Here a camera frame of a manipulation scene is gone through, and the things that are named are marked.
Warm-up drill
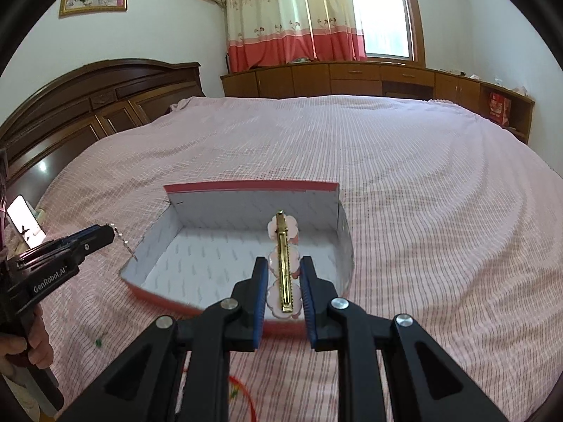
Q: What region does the silver bead chain earring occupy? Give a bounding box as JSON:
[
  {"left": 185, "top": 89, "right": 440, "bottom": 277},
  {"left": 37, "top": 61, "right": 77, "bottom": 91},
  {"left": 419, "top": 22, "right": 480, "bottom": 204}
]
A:
[{"left": 110, "top": 223, "right": 138, "bottom": 260}]

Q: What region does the pink flower gold hair clip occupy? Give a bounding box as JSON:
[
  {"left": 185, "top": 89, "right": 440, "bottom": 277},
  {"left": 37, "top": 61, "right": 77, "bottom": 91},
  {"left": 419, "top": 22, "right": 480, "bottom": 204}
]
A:
[{"left": 266, "top": 211, "right": 303, "bottom": 320}]

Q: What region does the person's left hand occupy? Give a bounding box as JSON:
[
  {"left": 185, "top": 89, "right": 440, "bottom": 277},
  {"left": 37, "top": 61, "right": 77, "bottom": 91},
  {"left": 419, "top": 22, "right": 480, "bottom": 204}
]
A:
[{"left": 0, "top": 305, "right": 53, "bottom": 376}]

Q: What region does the white smartphone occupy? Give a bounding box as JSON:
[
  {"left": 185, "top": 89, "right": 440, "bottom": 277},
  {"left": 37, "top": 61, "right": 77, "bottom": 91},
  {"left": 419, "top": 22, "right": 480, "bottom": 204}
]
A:
[{"left": 8, "top": 195, "right": 46, "bottom": 249}]

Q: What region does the red white cardboard box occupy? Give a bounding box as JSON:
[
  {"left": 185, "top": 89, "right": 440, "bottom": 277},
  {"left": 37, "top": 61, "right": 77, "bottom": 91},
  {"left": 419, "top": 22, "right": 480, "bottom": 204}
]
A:
[{"left": 120, "top": 180, "right": 354, "bottom": 336}]

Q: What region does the dark wooden headboard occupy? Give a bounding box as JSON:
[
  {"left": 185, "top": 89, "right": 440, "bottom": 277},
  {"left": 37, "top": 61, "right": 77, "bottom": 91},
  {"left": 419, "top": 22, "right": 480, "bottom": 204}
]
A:
[{"left": 1, "top": 59, "right": 203, "bottom": 205}]

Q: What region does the pink checked bedspread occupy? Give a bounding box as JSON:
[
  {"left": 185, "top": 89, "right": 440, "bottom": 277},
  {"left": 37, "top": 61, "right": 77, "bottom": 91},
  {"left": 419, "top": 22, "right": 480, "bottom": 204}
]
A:
[{"left": 40, "top": 96, "right": 562, "bottom": 421}]

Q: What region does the red box on shelf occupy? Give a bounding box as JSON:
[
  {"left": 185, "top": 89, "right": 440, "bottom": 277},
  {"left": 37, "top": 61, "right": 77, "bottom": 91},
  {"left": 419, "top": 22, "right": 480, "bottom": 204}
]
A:
[{"left": 488, "top": 92, "right": 512, "bottom": 127}]

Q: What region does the long wooden cabinet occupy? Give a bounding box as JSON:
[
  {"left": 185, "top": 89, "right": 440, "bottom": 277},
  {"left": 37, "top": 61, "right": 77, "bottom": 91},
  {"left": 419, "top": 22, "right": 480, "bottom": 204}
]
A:
[{"left": 221, "top": 62, "right": 534, "bottom": 144}]

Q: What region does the cream and red curtain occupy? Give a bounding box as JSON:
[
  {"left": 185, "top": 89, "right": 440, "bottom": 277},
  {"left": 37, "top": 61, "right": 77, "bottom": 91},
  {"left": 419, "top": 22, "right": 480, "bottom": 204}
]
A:
[{"left": 224, "top": 0, "right": 366, "bottom": 72}]

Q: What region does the red string bracelet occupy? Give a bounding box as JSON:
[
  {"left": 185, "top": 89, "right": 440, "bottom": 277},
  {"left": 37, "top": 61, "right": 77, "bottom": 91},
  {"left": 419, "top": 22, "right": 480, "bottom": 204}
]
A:
[{"left": 182, "top": 350, "right": 258, "bottom": 422}]

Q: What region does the bright window wooden frame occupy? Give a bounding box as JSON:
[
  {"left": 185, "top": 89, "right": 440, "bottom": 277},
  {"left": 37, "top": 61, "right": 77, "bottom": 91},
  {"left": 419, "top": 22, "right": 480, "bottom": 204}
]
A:
[{"left": 353, "top": 0, "right": 426, "bottom": 67}]

